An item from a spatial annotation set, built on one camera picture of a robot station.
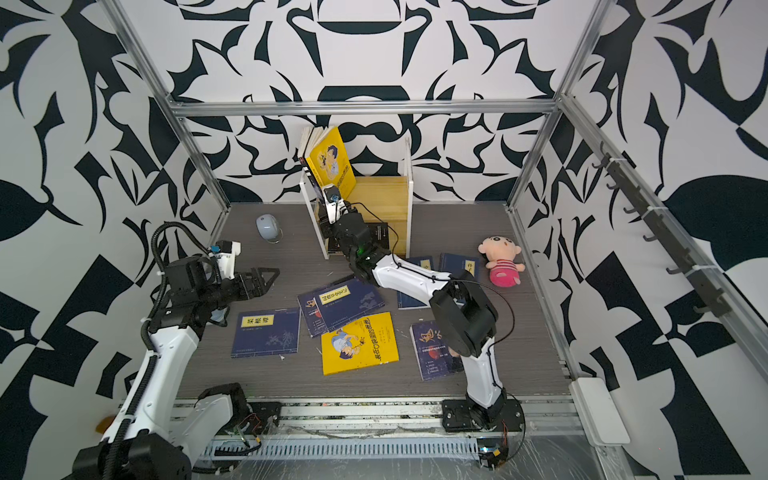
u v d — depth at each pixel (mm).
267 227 1038
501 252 969
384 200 979
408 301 937
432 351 833
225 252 687
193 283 596
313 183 808
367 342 854
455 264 1021
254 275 681
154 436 400
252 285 686
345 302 916
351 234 638
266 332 886
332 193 686
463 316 502
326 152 812
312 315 895
